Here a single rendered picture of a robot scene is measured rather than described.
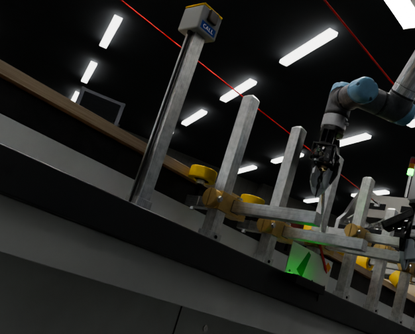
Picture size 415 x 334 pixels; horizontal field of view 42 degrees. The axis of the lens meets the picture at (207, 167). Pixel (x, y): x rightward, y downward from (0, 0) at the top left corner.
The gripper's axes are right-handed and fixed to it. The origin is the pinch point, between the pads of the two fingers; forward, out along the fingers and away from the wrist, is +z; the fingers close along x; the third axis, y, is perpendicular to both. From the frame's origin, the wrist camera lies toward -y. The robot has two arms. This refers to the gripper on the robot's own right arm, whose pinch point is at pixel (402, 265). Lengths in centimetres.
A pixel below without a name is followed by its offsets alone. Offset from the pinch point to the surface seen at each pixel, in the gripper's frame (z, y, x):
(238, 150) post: -13, -26, -55
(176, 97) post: -16, -26, -81
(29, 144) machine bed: 5, -48, -100
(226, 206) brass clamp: 2, -26, -54
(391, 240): -12.5, -15.6, 23.5
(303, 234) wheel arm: 1.0, -18.5, -26.5
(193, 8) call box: -39, -28, -84
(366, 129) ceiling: -322, -359, 595
